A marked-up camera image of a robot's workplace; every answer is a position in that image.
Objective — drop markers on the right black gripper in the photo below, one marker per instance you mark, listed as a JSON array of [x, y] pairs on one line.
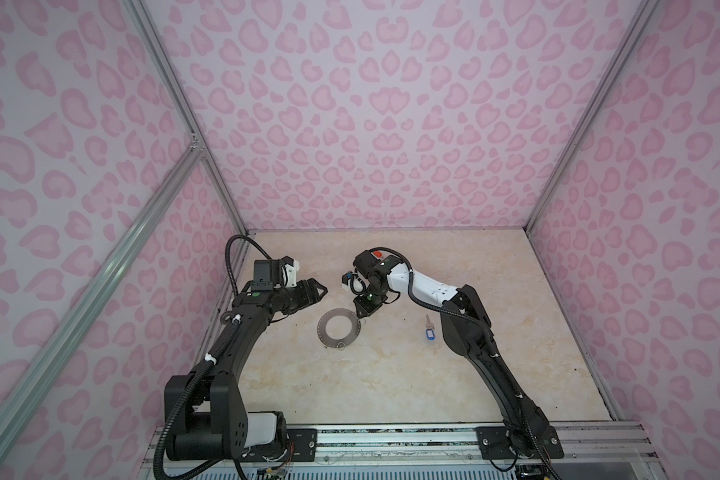
[[363, 309]]

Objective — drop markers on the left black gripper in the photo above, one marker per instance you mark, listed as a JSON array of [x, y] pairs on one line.
[[308, 294]]

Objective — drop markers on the perforated metal ring disc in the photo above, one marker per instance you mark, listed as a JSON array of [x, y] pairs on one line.
[[338, 328]]

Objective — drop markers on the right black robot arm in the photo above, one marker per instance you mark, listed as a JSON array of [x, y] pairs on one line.
[[467, 331]]

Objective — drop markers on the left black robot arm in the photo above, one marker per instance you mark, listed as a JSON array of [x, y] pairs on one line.
[[205, 416]]

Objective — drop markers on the key with blue tag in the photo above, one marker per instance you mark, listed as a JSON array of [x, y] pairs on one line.
[[430, 328]]

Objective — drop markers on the left diagonal aluminium strut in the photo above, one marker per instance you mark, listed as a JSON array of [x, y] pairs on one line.
[[20, 406]]

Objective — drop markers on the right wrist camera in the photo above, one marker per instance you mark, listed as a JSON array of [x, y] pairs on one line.
[[353, 283]]

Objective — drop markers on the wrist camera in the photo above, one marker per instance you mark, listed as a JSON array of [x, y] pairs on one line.
[[353, 283], [288, 268]]

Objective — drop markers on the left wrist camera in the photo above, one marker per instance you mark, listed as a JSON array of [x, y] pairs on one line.
[[288, 268]]

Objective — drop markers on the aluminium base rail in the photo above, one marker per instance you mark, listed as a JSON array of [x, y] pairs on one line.
[[581, 450]]

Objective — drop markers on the left corner aluminium post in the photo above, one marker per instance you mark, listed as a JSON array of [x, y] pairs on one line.
[[143, 22]]

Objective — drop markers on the corner aluminium post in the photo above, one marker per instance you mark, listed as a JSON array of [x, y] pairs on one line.
[[639, 27], [143, 22]]

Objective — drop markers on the right corner aluminium post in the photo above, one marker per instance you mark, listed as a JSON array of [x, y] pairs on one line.
[[639, 27]]

